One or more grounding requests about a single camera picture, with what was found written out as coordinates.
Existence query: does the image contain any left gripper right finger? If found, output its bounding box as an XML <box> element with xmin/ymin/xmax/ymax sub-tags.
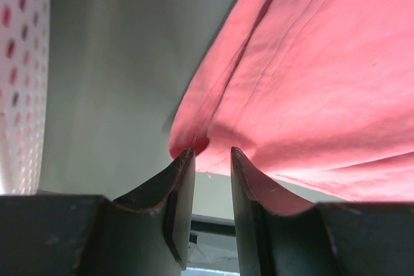
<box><xmin>231</xmin><ymin>147</ymin><xmax>413</xmax><ymax>275</ymax></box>

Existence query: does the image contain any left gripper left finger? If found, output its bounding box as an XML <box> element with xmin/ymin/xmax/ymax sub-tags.
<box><xmin>1</xmin><ymin>149</ymin><xmax>195</xmax><ymax>275</ymax></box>

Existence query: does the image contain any salmon pink t shirt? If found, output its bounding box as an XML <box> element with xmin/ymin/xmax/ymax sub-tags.
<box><xmin>169</xmin><ymin>0</ymin><xmax>413</xmax><ymax>202</ymax></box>

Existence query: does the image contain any white plastic laundry basket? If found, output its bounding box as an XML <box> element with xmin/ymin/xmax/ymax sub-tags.
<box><xmin>0</xmin><ymin>0</ymin><xmax>50</xmax><ymax>195</ymax></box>

